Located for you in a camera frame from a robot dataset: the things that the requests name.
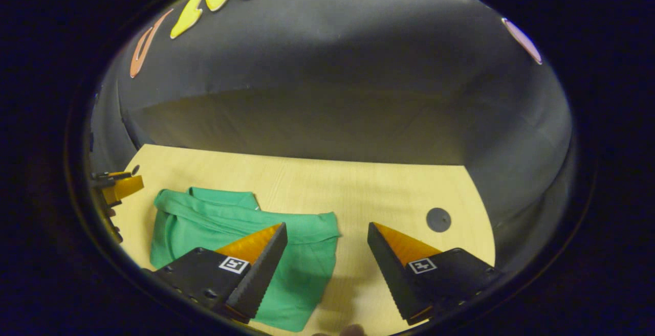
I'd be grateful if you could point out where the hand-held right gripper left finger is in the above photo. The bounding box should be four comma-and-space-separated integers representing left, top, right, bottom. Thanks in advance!
152, 222, 288, 325

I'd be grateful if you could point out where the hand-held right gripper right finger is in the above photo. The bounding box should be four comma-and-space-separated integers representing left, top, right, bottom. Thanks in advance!
367, 221, 505, 326

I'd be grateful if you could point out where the green T-shirt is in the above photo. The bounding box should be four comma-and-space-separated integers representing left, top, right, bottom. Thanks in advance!
149, 187, 342, 332

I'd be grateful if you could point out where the large black table grommet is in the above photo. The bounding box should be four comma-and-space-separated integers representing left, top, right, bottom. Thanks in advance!
426, 208, 452, 233

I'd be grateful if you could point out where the black backdrop cloth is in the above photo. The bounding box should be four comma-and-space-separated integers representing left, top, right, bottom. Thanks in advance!
87, 0, 574, 270

